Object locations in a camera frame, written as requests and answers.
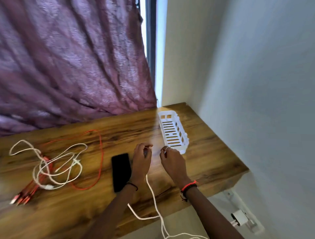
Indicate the black wrist band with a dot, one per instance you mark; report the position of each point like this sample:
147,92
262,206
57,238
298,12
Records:
133,185

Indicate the white slotted plastic basket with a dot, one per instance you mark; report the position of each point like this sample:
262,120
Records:
172,131

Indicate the white wall charger adapter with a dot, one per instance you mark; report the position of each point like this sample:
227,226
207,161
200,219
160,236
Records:
239,217

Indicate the person's left fingers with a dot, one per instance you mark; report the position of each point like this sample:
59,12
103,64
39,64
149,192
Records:
144,150

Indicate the dark window frame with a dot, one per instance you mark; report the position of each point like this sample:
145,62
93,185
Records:
151,44

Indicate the person's left hand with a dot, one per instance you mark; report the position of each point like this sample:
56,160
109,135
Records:
140,165

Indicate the black smartphone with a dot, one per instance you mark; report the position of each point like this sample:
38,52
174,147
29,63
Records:
121,172

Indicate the person's left forearm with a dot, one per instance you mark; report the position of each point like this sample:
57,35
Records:
110,214

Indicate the person's right fingers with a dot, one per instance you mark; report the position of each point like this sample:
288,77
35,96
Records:
166,152

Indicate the purple patterned curtain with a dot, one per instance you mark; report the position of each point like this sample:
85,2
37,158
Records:
69,56

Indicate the person's right hand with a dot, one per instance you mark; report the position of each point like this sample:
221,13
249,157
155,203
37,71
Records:
175,165

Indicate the person's right forearm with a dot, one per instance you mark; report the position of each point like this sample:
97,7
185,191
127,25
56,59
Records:
209,216

